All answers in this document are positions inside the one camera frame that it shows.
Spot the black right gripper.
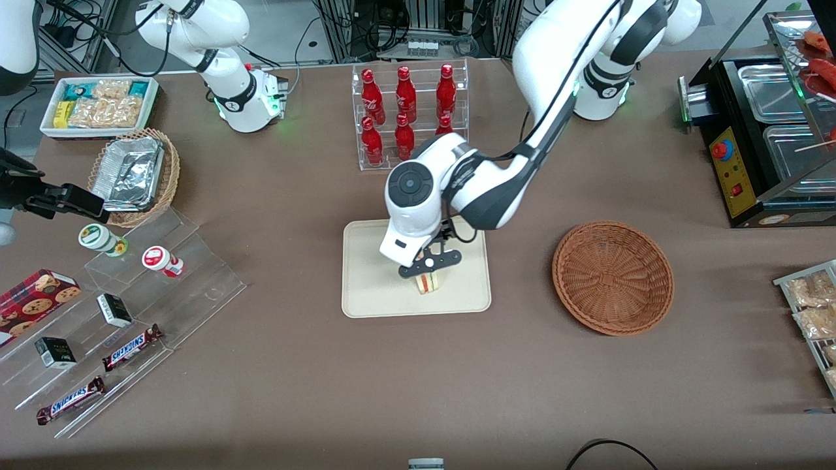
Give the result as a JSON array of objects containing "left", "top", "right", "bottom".
[{"left": 0, "top": 147, "right": 110, "bottom": 225}]

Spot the triangular sandwich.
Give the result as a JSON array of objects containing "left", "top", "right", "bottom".
[{"left": 413, "top": 272, "right": 446, "bottom": 296}]

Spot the beige rectangular tray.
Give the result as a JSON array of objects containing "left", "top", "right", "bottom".
[{"left": 341, "top": 215, "right": 492, "bottom": 319}]

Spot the light wicker basket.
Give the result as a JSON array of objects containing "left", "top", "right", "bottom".
[{"left": 87, "top": 127, "right": 181, "bottom": 228}]

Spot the brown wicker basket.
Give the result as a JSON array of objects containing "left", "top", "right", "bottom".
[{"left": 552, "top": 220, "right": 675, "bottom": 337}]

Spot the tray of packaged snacks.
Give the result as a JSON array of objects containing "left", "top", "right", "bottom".
[{"left": 773, "top": 260, "right": 836, "bottom": 400}]

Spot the green lid yogurt cup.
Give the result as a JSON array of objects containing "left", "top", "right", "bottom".
[{"left": 78, "top": 223, "right": 129, "bottom": 258}]

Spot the aluminium foil container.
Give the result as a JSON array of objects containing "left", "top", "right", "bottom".
[{"left": 91, "top": 136, "right": 165, "bottom": 213}]

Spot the clear cracker bag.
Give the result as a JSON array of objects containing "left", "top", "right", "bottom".
[
  {"left": 67, "top": 97, "right": 144, "bottom": 129},
  {"left": 91, "top": 78, "right": 131, "bottom": 100}
]

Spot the red lid yogurt cup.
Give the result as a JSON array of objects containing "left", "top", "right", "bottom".
[{"left": 142, "top": 245, "right": 185, "bottom": 279}]

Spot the red cookie box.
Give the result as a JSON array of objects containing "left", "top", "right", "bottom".
[{"left": 0, "top": 269, "right": 82, "bottom": 348}]

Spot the small black box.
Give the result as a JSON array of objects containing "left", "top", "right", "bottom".
[
  {"left": 97, "top": 293, "right": 133, "bottom": 328},
  {"left": 34, "top": 337, "right": 78, "bottom": 370}
]

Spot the white rectangular snack bin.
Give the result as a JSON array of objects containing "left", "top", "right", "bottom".
[{"left": 39, "top": 76, "right": 161, "bottom": 141}]

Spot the clear acrylic bottle rack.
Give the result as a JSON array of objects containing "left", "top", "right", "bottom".
[{"left": 351, "top": 59, "right": 470, "bottom": 172}]

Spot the clear acrylic stepped display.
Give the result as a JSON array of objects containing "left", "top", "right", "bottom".
[{"left": 0, "top": 208, "right": 248, "bottom": 439}]

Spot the Snickers chocolate bar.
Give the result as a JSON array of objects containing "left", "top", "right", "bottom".
[
  {"left": 101, "top": 324, "right": 164, "bottom": 373},
  {"left": 36, "top": 375, "right": 106, "bottom": 426}
]

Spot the black food warmer machine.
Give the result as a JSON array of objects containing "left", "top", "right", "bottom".
[{"left": 678, "top": 10, "right": 836, "bottom": 229}]

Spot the steel warmer pan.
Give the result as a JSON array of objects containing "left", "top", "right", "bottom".
[
  {"left": 738, "top": 63, "right": 812, "bottom": 125},
  {"left": 763, "top": 124, "right": 836, "bottom": 195}
]

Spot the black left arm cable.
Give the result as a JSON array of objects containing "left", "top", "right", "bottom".
[{"left": 444, "top": 0, "right": 621, "bottom": 226}]

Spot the aluminium equipment frame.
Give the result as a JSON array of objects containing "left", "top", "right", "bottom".
[{"left": 313, "top": 0, "right": 523, "bottom": 63}]

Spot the black cable loop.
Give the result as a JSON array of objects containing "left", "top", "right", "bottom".
[{"left": 565, "top": 439, "right": 660, "bottom": 470}]

